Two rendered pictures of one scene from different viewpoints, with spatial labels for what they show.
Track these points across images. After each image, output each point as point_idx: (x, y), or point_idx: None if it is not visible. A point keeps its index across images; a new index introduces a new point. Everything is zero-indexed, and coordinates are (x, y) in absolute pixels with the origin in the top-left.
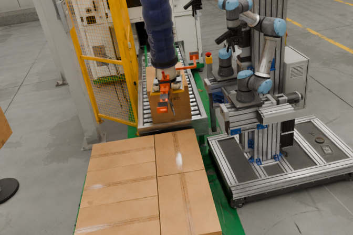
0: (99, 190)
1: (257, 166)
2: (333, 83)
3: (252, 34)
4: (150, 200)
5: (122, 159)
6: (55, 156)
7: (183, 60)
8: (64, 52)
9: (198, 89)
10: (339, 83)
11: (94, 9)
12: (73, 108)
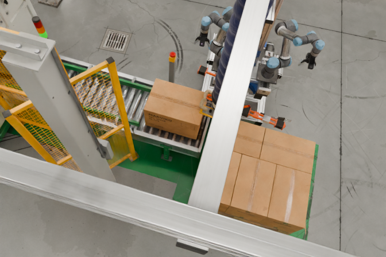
0: (254, 199)
1: (247, 97)
2: None
3: (263, 34)
4: (278, 170)
5: (228, 176)
6: (117, 247)
7: (88, 66)
8: (106, 175)
9: None
10: None
11: (87, 111)
12: (19, 215)
